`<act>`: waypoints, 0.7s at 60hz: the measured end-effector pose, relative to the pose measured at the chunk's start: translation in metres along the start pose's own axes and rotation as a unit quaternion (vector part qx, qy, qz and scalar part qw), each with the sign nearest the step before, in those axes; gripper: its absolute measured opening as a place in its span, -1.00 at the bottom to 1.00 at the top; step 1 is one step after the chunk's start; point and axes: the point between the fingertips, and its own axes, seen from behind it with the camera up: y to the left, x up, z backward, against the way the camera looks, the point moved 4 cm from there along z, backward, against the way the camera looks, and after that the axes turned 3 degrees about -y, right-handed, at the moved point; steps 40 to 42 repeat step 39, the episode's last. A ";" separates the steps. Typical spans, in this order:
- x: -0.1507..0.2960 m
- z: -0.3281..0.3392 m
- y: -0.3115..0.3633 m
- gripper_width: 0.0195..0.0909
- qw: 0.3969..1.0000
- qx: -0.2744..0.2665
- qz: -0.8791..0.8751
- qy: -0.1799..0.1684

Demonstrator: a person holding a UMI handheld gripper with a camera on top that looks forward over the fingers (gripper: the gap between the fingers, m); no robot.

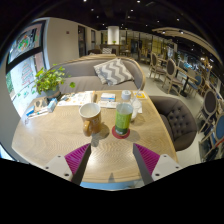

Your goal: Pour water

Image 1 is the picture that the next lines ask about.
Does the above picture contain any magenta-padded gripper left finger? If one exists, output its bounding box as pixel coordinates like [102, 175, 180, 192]
[43, 143, 92, 186]

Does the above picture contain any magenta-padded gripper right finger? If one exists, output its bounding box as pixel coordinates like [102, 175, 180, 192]
[132, 143, 184, 186]

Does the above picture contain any green-labelled drink bottle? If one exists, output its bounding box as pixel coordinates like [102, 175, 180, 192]
[114, 89, 134, 136]

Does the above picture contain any flat round red coaster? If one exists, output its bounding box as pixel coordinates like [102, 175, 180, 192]
[111, 124, 131, 140]

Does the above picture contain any mustard brown ceramic mug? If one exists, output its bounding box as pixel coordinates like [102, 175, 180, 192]
[78, 102, 103, 138]

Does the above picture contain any dark grey tufted armchair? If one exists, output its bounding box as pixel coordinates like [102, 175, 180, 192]
[148, 95, 198, 152]

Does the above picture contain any clear plastic cup with straw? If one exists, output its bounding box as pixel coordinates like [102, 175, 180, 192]
[130, 96, 143, 122]

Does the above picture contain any blue white box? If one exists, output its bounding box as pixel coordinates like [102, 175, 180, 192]
[24, 97, 59, 118]

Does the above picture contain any white printed booklet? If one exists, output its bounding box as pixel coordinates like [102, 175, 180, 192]
[57, 90, 96, 108]

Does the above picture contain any white paper sheet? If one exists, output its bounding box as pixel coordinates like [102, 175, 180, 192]
[97, 99, 144, 114]

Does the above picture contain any yellow square card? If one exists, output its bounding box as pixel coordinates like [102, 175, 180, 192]
[133, 90, 148, 100]

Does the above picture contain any grey upholstered sofa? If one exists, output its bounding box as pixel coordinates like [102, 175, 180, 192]
[49, 55, 147, 96]

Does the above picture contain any group of dining chairs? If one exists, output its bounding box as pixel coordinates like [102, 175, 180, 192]
[148, 49, 224, 162]

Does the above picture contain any green potted plant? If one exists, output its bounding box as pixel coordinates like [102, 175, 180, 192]
[31, 64, 77, 100]

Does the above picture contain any dark dining table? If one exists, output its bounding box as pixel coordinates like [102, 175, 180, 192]
[178, 71, 200, 98]

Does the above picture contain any colourful window poster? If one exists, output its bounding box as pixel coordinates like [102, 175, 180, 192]
[8, 21, 46, 64]

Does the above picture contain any group of ceiling lights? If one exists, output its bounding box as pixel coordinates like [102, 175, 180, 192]
[81, 0, 188, 34]

